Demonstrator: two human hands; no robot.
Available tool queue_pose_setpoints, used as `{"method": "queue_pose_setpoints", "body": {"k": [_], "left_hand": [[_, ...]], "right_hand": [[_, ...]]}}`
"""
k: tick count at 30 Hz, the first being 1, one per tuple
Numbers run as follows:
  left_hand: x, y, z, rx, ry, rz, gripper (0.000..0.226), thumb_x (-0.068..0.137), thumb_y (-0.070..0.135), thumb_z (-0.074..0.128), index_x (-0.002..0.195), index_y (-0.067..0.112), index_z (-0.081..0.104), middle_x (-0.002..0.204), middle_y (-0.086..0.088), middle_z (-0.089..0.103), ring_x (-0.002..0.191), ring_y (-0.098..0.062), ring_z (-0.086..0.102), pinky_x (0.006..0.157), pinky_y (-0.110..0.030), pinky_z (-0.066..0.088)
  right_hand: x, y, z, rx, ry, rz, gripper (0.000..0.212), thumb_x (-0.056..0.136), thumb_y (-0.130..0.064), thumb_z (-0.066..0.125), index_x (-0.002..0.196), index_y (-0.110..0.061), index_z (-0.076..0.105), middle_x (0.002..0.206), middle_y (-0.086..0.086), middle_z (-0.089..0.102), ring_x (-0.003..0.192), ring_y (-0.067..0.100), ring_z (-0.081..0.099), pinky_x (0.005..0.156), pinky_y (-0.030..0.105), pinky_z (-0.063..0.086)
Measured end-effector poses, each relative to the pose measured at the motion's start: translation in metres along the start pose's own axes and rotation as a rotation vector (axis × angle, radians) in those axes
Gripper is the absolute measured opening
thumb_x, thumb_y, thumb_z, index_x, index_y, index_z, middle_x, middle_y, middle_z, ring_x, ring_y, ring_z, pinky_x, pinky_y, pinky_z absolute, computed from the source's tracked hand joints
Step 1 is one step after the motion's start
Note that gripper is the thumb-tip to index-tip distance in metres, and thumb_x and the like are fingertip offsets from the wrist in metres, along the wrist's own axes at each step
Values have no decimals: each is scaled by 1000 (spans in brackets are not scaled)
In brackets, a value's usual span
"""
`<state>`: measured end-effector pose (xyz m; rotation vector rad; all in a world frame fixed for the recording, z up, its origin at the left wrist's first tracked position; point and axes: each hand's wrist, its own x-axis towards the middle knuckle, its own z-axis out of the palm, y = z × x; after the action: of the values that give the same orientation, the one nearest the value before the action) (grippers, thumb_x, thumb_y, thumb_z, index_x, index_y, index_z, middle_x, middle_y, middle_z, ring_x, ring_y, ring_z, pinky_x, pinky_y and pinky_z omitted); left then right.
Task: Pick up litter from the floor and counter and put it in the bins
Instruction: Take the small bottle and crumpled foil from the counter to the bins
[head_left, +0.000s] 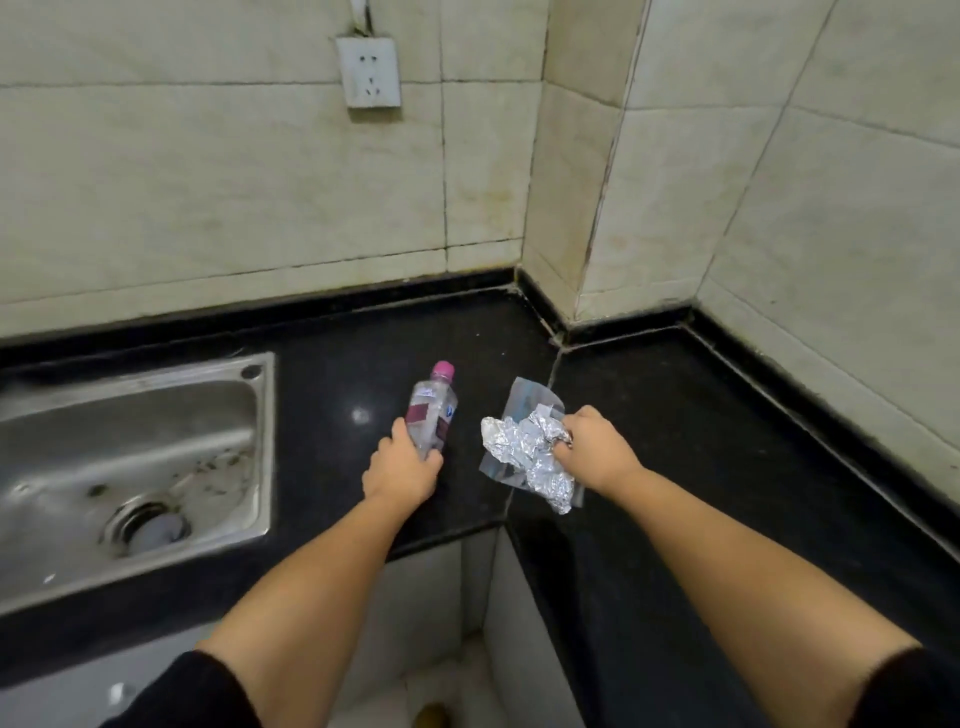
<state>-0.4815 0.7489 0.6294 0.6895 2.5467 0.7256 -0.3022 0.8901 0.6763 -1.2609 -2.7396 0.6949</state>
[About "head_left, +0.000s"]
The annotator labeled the clear bottle with pink cap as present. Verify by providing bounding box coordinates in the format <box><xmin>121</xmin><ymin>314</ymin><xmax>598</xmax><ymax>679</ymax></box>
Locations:
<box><xmin>405</xmin><ymin>360</ymin><xmax>459</xmax><ymax>461</ymax></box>

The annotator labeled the clear plastic bag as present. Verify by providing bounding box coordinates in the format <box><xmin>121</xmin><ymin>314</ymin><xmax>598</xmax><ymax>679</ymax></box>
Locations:
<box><xmin>478</xmin><ymin>377</ymin><xmax>585</xmax><ymax>508</ymax></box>

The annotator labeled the aluminium foil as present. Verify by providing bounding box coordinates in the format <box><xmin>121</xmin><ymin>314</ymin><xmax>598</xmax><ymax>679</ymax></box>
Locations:
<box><xmin>480</xmin><ymin>405</ymin><xmax>577</xmax><ymax>516</ymax></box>

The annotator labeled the person's left hand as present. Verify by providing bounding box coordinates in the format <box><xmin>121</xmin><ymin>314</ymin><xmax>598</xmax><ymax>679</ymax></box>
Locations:
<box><xmin>361</xmin><ymin>417</ymin><xmax>445</xmax><ymax>509</ymax></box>

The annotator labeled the person's right forearm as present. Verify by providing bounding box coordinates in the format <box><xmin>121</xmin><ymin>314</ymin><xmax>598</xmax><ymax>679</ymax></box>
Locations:
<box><xmin>600</xmin><ymin>466</ymin><xmax>922</xmax><ymax>728</ymax></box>

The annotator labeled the stainless steel sink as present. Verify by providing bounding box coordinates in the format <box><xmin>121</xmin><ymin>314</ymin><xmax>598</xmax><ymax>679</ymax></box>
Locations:
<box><xmin>0</xmin><ymin>352</ymin><xmax>276</xmax><ymax>618</ymax></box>

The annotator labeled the sink drain strainer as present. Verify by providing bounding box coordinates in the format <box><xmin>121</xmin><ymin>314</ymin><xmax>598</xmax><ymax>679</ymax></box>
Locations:
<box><xmin>101</xmin><ymin>496</ymin><xmax>192</xmax><ymax>558</ymax></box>

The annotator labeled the white wall socket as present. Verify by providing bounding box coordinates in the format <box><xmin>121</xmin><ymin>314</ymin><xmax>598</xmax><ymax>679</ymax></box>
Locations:
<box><xmin>335</xmin><ymin>34</ymin><xmax>403</xmax><ymax>111</ymax></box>

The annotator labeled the white cabinet door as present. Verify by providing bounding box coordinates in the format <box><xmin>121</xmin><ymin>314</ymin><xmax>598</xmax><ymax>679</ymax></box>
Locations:
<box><xmin>330</xmin><ymin>528</ymin><xmax>500</xmax><ymax>714</ymax></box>

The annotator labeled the person's right hand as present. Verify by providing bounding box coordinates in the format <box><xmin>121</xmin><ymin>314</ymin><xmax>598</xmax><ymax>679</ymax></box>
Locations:
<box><xmin>553</xmin><ymin>405</ymin><xmax>645</xmax><ymax>498</ymax></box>

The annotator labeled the person's left forearm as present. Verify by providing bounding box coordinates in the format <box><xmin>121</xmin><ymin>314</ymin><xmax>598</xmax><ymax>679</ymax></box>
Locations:
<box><xmin>196</xmin><ymin>491</ymin><xmax>423</xmax><ymax>728</ymax></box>

